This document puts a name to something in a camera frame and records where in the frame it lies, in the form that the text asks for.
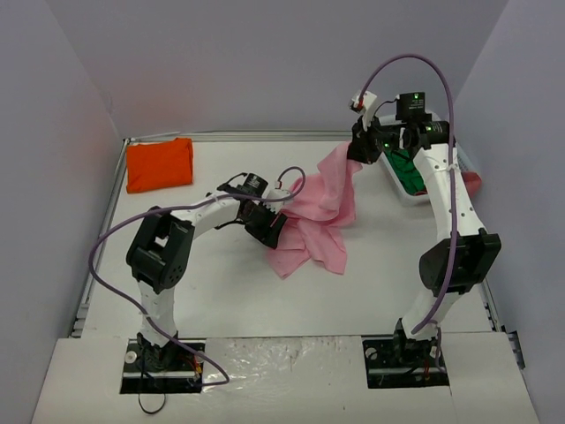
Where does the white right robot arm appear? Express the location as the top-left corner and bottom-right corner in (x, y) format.
(347, 92), (501, 365)

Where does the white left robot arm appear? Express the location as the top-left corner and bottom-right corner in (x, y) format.
(126, 173), (290, 369)

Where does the green t shirt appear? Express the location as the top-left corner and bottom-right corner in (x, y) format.
(386, 150), (427, 196)

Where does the white plastic basket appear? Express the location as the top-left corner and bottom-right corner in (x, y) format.
(374, 112), (469, 208)

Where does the dark pink t shirt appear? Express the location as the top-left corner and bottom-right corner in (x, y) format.
(462, 171), (482, 198)

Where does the folded orange t shirt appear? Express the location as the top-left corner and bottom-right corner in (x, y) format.
(126, 138), (193, 194)

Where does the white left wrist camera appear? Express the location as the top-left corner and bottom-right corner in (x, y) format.
(262, 181), (295, 215)

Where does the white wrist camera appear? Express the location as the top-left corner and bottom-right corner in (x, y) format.
(262, 181), (295, 215)
(348, 91), (379, 131)

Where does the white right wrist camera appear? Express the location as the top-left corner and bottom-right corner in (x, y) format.
(348, 91), (379, 131)

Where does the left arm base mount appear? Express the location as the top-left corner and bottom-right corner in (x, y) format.
(120, 340), (204, 395)

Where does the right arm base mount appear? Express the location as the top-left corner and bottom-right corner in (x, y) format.
(362, 336), (449, 390)

